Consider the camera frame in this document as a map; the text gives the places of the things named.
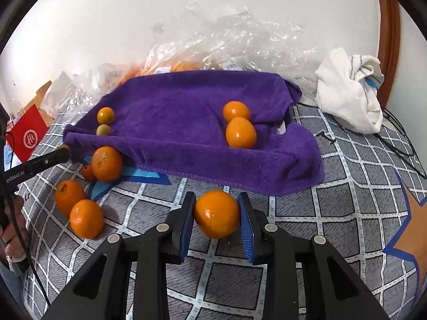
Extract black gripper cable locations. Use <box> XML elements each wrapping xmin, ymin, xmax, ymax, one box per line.
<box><xmin>6</xmin><ymin>133</ymin><xmax>51</xmax><ymax>307</ymax></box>

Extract small orange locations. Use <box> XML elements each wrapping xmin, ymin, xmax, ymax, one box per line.
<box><xmin>97</xmin><ymin>107</ymin><xmax>115</xmax><ymax>125</ymax></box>

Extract person's left hand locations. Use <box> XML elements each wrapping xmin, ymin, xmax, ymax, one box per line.
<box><xmin>0</xmin><ymin>195</ymin><xmax>31</xmax><ymax>268</ymax></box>

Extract large clear plastic bag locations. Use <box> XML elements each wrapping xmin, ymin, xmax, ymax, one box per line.
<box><xmin>140</xmin><ymin>2</ymin><xmax>317</xmax><ymax>84</ymax></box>

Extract pile of bagged oranges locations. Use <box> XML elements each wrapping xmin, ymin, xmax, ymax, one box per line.
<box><xmin>127</xmin><ymin>59</ymin><xmax>201</xmax><ymax>74</ymax></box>

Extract small clear plastic bag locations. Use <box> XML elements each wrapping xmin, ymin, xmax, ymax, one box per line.
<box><xmin>43</xmin><ymin>63</ymin><xmax>141</xmax><ymax>114</ymax></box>

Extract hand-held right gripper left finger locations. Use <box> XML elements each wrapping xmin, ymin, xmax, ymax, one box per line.
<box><xmin>42</xmin><ymin>191</ymin><xmax>197</xmax><ymax>320</ymax></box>

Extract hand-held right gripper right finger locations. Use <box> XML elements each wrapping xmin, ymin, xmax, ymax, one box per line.
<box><xmin>238</xmin><ymin>192</ymin><xmax>391</xmax><ymax>320</ymax></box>

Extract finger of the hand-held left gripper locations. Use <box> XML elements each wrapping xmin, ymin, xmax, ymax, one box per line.
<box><xmin>23</xmin><ymin>146</ymin><xmax>71</xmax><ymax>175</ymax></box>

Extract purple towel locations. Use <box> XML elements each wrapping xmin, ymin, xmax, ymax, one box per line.
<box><xmin>63</xmin><ymin>70</ymin><xmax>326</xmax><ymax>197</ymax></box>

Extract large orange with stem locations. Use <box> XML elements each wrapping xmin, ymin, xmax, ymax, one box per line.
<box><xmin>91</xmin><ymin>146</ymin><xmax>124</xmax><ymax>183</ymax></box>

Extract brown wooden door frame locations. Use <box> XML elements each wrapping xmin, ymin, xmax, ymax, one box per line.
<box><xmin>375</xmin><ymin>0</ymin><xmax>401</xmax><ymax>107</ymax></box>

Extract brown cardboard box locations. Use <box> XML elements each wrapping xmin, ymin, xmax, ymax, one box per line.
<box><xmin>33</xmin><ymin>81</ymin><xmax>54</xmax><ymax>107</ymax></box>

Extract grey checkered blanket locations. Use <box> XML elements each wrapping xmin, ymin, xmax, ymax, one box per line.
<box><xmin>13</xmin><ymin>100</ymin><xmax>427</xmax><ymax>320</ymax></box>

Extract white crumpled cloth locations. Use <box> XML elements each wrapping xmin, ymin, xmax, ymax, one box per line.
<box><xmin>315</xmin><ymin>47</ymin><xmax>385</xmax><ymax>134</ymax></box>

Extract red paper bag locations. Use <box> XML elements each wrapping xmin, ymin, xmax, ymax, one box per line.
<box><xmin>6</xmin><ymin>104</ymin><xmax>49</xmax><ymax>162</ymax></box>

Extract black cables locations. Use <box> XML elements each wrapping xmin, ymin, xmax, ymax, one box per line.
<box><xmin>297</xmin><ymin>100</ymin><xmax>427</xmax><ymax>177</ymax></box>

